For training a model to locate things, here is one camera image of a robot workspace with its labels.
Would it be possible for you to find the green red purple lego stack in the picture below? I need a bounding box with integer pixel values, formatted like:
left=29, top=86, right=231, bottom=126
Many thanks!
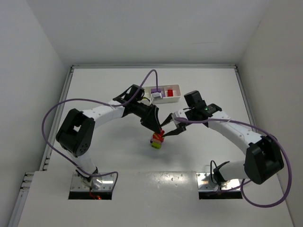
left=150, top=133, right=164, bottom=149

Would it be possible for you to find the red lego brick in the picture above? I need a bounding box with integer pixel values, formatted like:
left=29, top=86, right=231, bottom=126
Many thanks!
left=167, top=89, right=174, bottom=97

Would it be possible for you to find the red and green rounded lego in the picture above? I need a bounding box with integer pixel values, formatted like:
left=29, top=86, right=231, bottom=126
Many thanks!
left=157, top=129, right=165, bottom=137

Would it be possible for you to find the purple lego piece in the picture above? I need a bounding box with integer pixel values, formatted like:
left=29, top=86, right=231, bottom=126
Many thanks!
left=151, top=88, right=164, bottom=94

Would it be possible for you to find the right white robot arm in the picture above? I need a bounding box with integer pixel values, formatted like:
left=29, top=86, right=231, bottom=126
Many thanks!
left=162, top=90, right=284, bottom=185

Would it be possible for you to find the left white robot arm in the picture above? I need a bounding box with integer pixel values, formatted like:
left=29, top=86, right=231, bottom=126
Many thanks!
left=56, top=84, right=161, bottom=183

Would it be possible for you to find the white three-compartment tray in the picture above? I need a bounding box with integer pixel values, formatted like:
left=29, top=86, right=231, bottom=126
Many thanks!
left=141, top=84, right=181, bottom=105

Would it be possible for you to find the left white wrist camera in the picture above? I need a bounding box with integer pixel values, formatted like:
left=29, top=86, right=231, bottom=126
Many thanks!
left=151, top=92, right=163, bottom=101

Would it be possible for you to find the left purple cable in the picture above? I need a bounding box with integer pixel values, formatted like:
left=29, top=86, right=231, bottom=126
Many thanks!
left=41, top=69, right=159, bottom=185

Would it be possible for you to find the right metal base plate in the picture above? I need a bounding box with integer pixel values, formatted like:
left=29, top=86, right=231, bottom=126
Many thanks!
left=196, top=172, right=240, bottom=192

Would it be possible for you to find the metal base plate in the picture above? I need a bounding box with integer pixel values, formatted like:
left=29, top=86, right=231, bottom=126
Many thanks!
left=70, top=172, right=114, bottom=192
left=196, top=172, right=240, bottom=192

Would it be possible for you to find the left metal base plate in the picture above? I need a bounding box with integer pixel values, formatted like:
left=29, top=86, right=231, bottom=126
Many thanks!
left=70, top=172, right=114, bottom=192

